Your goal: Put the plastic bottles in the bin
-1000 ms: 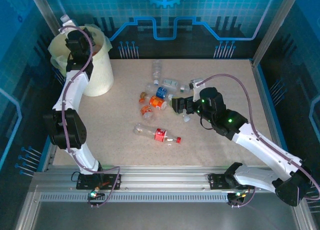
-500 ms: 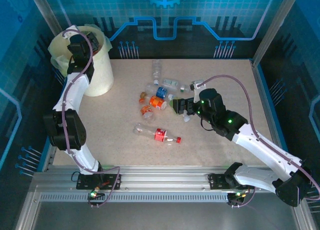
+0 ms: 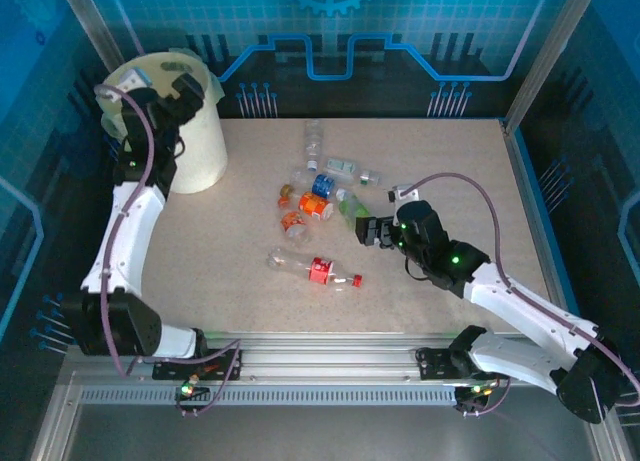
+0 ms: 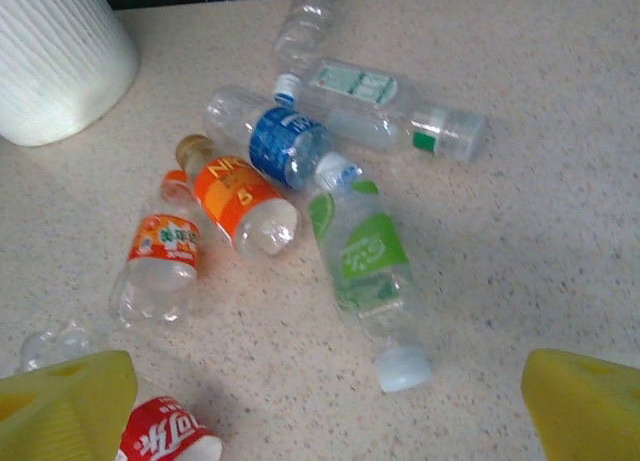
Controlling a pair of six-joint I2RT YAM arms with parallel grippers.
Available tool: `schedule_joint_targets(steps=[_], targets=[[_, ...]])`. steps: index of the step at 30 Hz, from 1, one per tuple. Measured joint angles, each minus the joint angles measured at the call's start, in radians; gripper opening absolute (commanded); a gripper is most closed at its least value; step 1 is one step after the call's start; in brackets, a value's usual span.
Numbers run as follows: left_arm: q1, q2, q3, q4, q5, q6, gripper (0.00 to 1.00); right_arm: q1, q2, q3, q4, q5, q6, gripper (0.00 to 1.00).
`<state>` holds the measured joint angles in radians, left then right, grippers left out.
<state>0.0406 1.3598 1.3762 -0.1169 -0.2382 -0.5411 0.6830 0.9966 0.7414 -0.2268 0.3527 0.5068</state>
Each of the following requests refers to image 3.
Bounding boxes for clear bottle dark blue label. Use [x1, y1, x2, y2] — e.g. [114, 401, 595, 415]
[288, 166, 349, 200]

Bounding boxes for clear bottle red label cap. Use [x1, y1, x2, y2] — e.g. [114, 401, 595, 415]
[267, 247, 364, 293]

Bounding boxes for clear bottle green white label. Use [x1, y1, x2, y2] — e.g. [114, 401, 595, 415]
[323, 155, 382, 188]

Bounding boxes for clear ribbed label-free bottle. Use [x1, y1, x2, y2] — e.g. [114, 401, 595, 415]
[302, 120, 325, 172]

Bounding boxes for left arm base LED board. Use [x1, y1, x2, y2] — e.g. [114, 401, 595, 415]
[175, 375, 210, 401]

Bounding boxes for right arm base LED board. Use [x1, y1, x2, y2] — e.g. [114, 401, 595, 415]
[453, 383, 496, 406]

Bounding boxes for translucent pale green bin liner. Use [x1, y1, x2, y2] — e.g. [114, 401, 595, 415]
[97, 46, 226, 142]

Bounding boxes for cream ribbed plastic bin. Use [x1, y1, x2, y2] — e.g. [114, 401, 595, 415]
[97, 50, 230, 196]

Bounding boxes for square bottle round green print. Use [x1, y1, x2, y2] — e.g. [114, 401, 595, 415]
[337, 194, 374, 231]

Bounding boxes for orange label bottle brown cap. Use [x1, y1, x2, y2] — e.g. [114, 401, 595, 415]
[279, 183, 335, 223]

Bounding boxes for blue circuit print backdrop panel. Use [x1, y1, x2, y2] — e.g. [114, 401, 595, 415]
[82, 0, 576, 120]

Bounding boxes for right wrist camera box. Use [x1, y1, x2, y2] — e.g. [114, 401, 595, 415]
[388, 183, 420, 203]

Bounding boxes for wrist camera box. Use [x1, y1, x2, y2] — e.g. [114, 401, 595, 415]
[388, 183, 420, 203]
[96, 68, 155, 106]

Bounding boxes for right gripper black wire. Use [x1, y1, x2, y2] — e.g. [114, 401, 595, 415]
[404, 254, 432, 283]

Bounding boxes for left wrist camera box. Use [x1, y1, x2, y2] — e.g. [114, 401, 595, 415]
[96, 68, 155, 106]

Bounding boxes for aluminium table edge rail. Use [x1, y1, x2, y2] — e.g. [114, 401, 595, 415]
[501, 118, 581, 322]

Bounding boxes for aluminium frame post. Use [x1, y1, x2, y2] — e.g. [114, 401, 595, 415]
[53, 0, 129, 75]
[502, 0, 600, 135]

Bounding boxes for aluminium mounting rail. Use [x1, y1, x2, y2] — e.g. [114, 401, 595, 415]
[64, 330, 556, 388]

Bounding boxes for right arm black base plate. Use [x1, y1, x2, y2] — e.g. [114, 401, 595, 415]
[416, 347, 501, 382]

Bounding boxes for grey slotted cable duct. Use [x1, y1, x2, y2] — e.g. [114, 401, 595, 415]
[79, 386, 459, 408]

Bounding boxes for left arm base purple cable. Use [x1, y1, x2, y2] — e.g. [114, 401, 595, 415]
[174, 338, 245, 418]

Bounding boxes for arm base purple cable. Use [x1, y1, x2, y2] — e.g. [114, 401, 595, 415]
[457, 375, 514, 418]
[174, 338, 245, 418]

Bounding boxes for right arm base purple cable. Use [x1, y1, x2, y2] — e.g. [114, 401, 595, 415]
[457, 375, 514, 418]

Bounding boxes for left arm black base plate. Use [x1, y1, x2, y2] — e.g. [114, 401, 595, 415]
[152, 348, 245, 382]

